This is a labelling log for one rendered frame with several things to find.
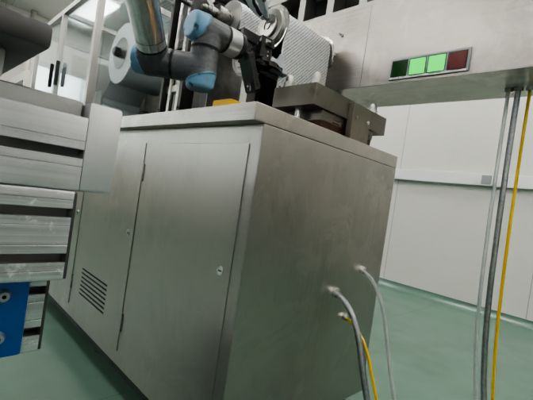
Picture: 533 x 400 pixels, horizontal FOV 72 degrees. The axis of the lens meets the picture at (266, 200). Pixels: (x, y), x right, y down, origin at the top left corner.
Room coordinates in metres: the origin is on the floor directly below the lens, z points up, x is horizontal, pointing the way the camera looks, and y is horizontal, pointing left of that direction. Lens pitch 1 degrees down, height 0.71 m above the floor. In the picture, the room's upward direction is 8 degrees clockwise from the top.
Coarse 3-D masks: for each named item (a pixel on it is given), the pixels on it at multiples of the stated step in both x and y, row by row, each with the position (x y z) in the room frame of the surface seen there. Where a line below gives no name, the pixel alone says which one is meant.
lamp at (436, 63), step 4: (432, 56) 1.15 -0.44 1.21; (436, 56) 1.14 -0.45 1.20; (440, 56) 1.13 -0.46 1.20; (444, 56) 1.12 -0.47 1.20; (432, 60) 1.14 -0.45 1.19; (436, 60) 1.14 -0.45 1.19; (440, 60) 1.13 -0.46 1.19; (444, 60) 1.12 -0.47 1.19; (428, 64) 1.15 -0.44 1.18; (432, 64) 1.14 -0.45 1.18; (436, 64) 1.13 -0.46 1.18; (440, 64) 1.13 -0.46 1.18; (428, 68) 1.15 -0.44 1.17; (432, 68) 1.14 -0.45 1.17; (436, 68) 1.13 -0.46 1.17; (440, 68) 1.12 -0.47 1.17
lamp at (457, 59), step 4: (452, 52) 1.10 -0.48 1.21; (456, 52) 1.10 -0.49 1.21; (460, 52) 1.09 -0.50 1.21; (464, 52) 1.08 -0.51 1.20; (452, 56) 1.10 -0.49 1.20; (456, 56) 1.10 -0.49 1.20; (460, 56) 1.09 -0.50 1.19; (464, 56) 1.08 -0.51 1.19; (448, 60) 1.11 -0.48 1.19; (452, 60) 1.10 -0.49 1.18; (456, 60) 1.09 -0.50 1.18; (460, 60) 1.09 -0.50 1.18; (464, 60) 1.08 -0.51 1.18; (448, 64) 1.11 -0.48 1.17; (452, 64) 1.10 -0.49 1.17; (456, 64) 1.09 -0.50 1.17; (460, 64) 1.08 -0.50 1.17; (464, 64) 1.08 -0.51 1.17; (448, 68) 1.11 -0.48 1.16; (452, 68) 1.10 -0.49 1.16
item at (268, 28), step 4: (272, 16) 1.18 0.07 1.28; (276, 16) 1.19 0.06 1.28; (264, 20) 1.21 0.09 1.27; (268, 20) 1.19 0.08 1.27; (272, 20) 1.18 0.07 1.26; (276, 20) 1.17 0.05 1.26; (264, 24) 1.21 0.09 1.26; (268, 24) 1.19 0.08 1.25; (272, 24) 1.18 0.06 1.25; (276, 24) 1.17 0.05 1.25; (260, 28) 1.22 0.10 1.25; (264, 28) 1.21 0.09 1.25; (268, 28) 1.19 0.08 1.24; (272, 28) 1.18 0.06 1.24; (276, 28) 1.18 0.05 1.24; (260, 32) 1.22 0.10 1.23; (264, 32) 1.20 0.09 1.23; (268, 32) 1.19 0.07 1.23; (272, 32) 1.18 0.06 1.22; (268, 36) 1.19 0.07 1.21
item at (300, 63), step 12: (288, 48) 1.18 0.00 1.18; (300, 48) 1.22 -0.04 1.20; (288, 60) 1.19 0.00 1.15; (300, 60) 1.23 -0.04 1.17; (312, 60) 1.27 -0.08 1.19; (288, 72) 1.20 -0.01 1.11; (300, 72) 1.24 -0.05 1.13; (312, 72) 1.28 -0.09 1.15; (324, 72) 1.33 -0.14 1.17; (324, 84) 1.33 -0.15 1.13
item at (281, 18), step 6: (270, 12) 1.20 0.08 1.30; (276, 12) 1.18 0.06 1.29; (282, 18) 1.16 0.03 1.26; (282, 24) 1.16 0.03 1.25; (258, 30) 1.24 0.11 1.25; (276, 30) 1.17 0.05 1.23; (276, 36) 1.17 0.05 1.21; (270, 42) 1.19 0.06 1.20; (282, 42) 1.20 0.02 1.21; (276, 48) 1.23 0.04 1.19
